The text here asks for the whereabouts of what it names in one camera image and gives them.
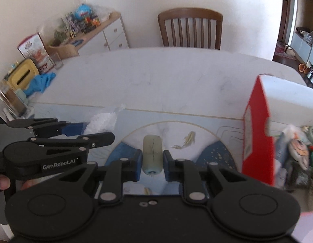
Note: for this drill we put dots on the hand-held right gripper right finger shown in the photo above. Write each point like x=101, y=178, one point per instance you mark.
x=168, y=167

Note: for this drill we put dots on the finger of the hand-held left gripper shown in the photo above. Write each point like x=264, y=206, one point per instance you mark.
x=73, y=129
x=95, y=139

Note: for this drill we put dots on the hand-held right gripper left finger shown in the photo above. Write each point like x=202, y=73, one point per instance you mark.
x=138, y=167

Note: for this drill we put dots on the white tissue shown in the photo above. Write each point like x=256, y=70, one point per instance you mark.
x=103, y=122

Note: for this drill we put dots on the pale green oval case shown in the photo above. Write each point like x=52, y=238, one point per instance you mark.
x=152, y=154

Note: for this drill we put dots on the red cardboard box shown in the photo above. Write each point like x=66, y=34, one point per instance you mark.
x=255, y=144

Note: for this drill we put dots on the white pouch with orange print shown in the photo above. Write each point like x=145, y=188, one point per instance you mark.
x=297, y=144

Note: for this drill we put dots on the black shiny bag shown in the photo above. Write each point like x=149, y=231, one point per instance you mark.
x=302, y=178

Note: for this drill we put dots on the person's left hand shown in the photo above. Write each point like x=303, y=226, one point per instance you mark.
x=3, y=183

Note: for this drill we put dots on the blue cloth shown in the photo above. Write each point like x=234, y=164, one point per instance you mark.
x=41, y=82

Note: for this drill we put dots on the tall glass jar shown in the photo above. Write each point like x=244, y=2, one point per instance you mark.
x=11, y=98

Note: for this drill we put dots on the clear drinking glass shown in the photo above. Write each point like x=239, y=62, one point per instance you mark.
x=56, y=62

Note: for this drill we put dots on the yellow grey tissue box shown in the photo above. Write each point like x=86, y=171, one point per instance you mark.
x=22, y=73

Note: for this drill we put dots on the wooden basket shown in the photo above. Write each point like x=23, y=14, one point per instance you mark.
x=64, y=50

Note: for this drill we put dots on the red white printed bag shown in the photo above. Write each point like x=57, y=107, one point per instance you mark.
x=36, y=52

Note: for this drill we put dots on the white wooden sideboard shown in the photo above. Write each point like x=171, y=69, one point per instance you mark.
x=106, y=35

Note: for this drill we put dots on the cluster of small bottles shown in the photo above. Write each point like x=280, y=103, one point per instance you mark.
x=80, y=24

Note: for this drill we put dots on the blue ball toy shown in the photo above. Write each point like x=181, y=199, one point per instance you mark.
x=83, y=10

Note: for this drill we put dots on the brown wooden chair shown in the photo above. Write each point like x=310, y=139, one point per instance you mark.
x=189, y=27

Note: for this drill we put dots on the patterned door mat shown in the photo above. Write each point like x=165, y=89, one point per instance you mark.
x=281, y=52

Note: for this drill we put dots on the pair of beige slippers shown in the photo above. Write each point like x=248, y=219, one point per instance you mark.
x=290, y=50

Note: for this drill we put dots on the pair of orange shoes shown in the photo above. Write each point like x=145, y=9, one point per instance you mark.
x=304, y=67

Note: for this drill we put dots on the low bench cabinet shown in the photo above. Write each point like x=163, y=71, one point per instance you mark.
x=302, y=46

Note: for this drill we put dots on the dark brown door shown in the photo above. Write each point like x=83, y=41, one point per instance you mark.
x=286, y=17

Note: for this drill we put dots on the bags on bench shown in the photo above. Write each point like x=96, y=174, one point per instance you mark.
x=305, y=34

